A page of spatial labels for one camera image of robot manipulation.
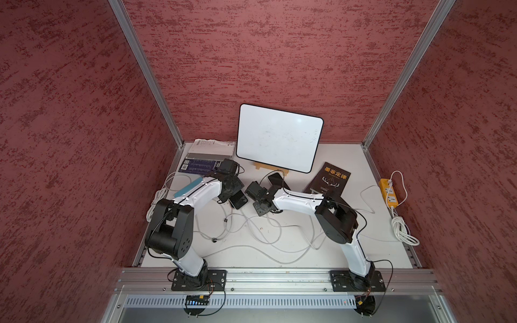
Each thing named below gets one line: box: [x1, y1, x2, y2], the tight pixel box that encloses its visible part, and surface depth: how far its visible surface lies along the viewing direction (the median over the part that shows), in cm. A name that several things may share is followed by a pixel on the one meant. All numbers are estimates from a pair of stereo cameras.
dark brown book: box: [302, 161, 352, 198], surface depth 104 cm
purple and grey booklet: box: [178, 138, 237, 173], surface depth 113 cm
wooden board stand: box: [252, 161, 290, 177], surface depth 106 cm
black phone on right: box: [267, 172, 292, 191], surface depth 105 cm
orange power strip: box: [378, 178, 399, 208], surface depth 98 cm
